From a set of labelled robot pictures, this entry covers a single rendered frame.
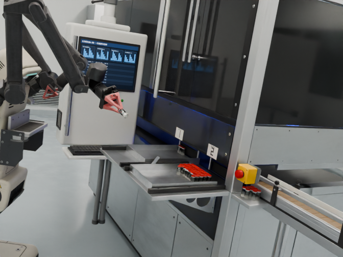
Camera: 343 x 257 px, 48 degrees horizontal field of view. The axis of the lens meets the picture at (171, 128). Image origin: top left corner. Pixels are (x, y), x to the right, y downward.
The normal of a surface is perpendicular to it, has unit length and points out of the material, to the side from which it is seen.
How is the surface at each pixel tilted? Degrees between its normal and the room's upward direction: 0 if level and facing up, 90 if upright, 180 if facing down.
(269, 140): 90
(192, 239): 90
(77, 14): 90
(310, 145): 90
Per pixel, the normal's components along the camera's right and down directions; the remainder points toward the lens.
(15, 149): -0.01, 0.21
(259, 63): 0.47, 0.25
